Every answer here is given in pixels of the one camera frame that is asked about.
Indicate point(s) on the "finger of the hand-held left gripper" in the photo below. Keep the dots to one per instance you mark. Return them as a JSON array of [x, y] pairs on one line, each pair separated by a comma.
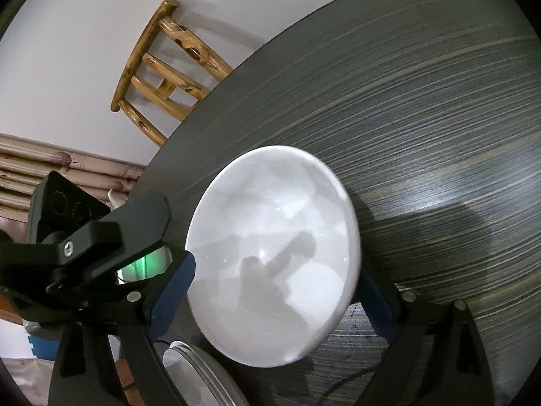
[[118, 237]]

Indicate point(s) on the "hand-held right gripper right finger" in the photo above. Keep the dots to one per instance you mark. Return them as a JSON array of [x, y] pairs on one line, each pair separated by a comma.
[[374, 304]]

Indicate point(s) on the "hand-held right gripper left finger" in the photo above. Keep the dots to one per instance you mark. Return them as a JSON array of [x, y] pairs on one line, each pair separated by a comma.
[[173, 296]]

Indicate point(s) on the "small white floral plate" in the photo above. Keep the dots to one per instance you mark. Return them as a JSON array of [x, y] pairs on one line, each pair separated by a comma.
[[190, 376]]

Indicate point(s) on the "white bowl pink blossoms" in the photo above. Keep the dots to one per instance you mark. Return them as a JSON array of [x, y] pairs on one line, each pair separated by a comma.
[[274, 258]]

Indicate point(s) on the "large white floral plate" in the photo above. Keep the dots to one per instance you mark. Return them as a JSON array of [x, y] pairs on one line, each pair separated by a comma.
[[236, 395]]

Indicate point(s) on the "blue foam mat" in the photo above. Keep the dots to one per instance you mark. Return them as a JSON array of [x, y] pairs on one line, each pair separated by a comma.
[[44, 344]]

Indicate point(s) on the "wooden chair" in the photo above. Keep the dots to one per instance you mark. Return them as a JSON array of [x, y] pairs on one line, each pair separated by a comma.
[[169, 76]]

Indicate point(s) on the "pink printed cloth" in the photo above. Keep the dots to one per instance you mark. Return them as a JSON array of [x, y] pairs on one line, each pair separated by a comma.
[[25, 382]]

